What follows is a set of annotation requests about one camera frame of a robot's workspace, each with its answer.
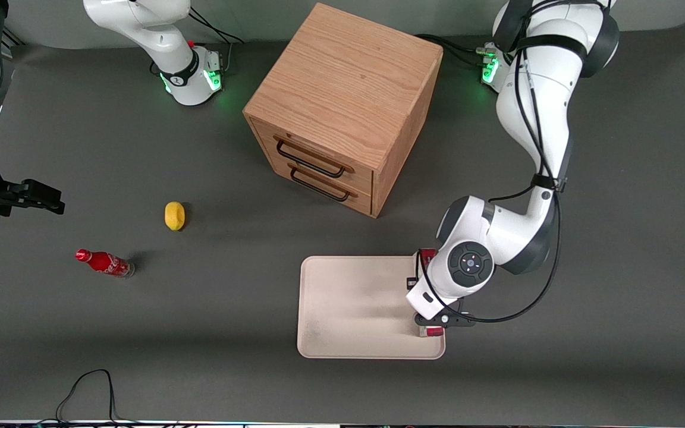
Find red cookie box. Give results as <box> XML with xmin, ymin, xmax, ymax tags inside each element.
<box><xmin>418</xmin><ymin>248</ymin><xmax>445</xmax><ymax>338</ymax></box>

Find cream plastic tray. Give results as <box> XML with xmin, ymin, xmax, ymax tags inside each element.
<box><xmin>297</xmin><ymin>256</ymin><xmax>446</xmax><ymax>360</ymax></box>

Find red cola bottle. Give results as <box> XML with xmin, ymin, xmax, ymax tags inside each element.
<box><xmin>76</xmin><ymin>248</ymin><xmax>136</xmax><ymax>279</ymax></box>

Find yellow lemon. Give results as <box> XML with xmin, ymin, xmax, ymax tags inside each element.
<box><xmin>165</xmin><ymin>202</ymin><xmax>186</xmax><ymax>231</ymax></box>

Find wooden drawer front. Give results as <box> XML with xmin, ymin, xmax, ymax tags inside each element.
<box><xmin>250</xmin><ymin>118</ymin><xmax>375</xmax><ymax>194</ymax></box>
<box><xmin>257</xmin><ymin>145</ymin><xmax>374</xmax><ymax>216</ymax></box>

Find wooden drawer cabinet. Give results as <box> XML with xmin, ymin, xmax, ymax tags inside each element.
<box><xmin>243</xmin><ymin>2</ymin><xmax>444</xmax><ymax>219</ymax></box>

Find thin black looped cable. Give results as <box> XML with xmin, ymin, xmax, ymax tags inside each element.
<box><xmin>36</xmin><ymin>369</ymin><xmax>141</xmax><ymax>426</ymax></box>

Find black metal drawer handle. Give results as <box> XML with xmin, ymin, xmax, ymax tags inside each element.
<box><xmin>275</xmin><ymin>138</ymin><xmax>347</xmax><ymax>179</ymax></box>
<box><xmin>289</xmin><ymin>166</ymin><xmax>352</xmax><ymax>203</ymax></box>

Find black right arm base cable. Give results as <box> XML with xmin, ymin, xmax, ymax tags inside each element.
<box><xmin>188</xmin><ymin>6</ymin><xmax>245</xmax><ymax>75</ymax></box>

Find black arm base cable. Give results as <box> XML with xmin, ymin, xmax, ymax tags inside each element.
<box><xmin>188</xmin><ymin>6</ymin><xmax>245</xmax><ymax>75</ymax></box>
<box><xmin>417</xmin><ymin>34</ymin><xmax>489</xmax><ymax>67</ymax></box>

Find black left arm base cable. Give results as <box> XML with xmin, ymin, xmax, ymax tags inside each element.
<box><xmin>417</xmin><ymin>34</ymin><xmax>489</xmax><ymax>67</ymax></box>

